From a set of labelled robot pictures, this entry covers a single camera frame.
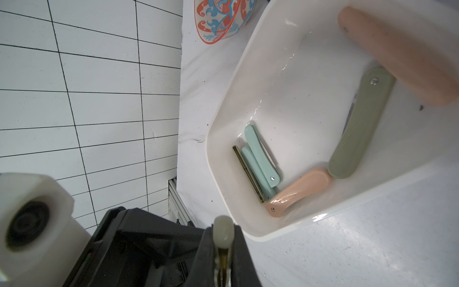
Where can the peach knife leaning in box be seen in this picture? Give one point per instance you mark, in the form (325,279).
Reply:
(424,71)

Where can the small patterned dish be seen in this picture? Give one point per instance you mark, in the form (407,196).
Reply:
(219,19)

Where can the mint knife in box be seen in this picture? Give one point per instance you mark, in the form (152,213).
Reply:
(254,174)
(267,167)

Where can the white plastic storage box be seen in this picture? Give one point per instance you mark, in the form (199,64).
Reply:
(295,82)

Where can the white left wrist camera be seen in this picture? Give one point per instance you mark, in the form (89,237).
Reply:
(40,240)

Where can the peach knife lower in box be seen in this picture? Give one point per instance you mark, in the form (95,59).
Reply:
(310,183)

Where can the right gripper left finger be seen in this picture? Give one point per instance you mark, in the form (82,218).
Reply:
(202,272)

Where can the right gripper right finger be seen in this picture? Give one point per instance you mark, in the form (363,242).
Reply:
(243,272)

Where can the mint knife bottom in box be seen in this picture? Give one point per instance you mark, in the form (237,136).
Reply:
(254,174)

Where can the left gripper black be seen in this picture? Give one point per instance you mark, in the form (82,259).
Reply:
(134,248)

